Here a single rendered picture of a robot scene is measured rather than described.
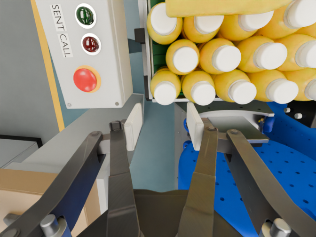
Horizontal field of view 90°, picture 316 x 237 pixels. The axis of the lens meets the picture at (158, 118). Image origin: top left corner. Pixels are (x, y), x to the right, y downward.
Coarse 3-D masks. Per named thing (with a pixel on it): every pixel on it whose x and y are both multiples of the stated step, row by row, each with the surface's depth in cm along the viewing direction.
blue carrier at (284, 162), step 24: (192, 144) 39; (264, 144) 38; (192, 168) 32; (216, 168) 31; (288, 168) 31; (312, 168) 30; (216, 192) 26; (288, 192) 26; (312, 192) 25; (240, 216) 22; (312, 216) 22
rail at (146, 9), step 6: (144, 0) 31; (144, 6) 31; (144, 12) 31; (144, 18) 32; (144, 24) 32; (144, 30) 33; (150, 48) 37; (150, 54) 36; (150, 60) 36; (150, 66) 36; (150, 72) 36; (150, 78) 37; (150, 96) 38
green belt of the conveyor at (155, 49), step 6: (150, 0) 37; (156, 0) 37; (162, 0) 37; (150, 6) 38; (180, 36) 40; (156, 42) 41; (156, 48) 41; (162, 48) 41; (156, 54) 42; (162, 54) 42; (156, 60) 42; (162, 60) 42; (156, 66) 43
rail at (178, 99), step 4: (180, 96) 40; (184, 96) 40; (216, 96) 38; (152, 100) 39; (176, 100) 38; (180, 100) 38; (184, 100) 38; (188, 100) 38; (216, 100) 38; (220, 100) 38
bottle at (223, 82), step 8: (232, 72) 30; (240, 72) 30; (216, 80) 33; (224, 80) 30; (232, 80) 29; (240, 80) 28; (248, 80) 29; (216, 88) 32; (224, 88) 30; (224, 96) 31
